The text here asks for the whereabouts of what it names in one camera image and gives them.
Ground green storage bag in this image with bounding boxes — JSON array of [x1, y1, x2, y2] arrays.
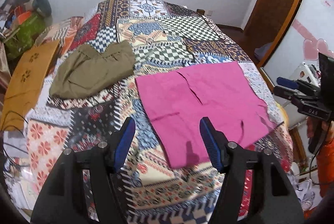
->
[[3, 13, 46, 61]]

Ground person's right hand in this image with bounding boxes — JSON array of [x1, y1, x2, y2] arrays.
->
[[321, 122, 334, 140]]

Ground pink pants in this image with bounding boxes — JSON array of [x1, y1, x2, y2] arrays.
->
[[135, 62, 278, 169]]

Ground patchwork patterned bedspread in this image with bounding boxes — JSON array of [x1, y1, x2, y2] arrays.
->
[[3, 0, 295, 224]]

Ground brown wooden door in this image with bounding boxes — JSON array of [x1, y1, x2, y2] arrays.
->
[[243, 0, 294, 64]]

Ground white wall socket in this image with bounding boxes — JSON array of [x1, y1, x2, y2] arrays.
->
[[206, 10, 213, 16]]

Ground olive green pants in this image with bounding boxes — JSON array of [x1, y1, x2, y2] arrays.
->
[[49, 40, 135, 99]]

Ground wooden bed post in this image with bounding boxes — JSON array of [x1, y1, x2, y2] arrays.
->
[[196, 9, 205, 15]]

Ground white suitcase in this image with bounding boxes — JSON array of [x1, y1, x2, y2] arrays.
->
[[276, 62, 319, 129]]

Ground wooden lap desk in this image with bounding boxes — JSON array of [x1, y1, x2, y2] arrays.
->
[[1, 40, 60, 130]]

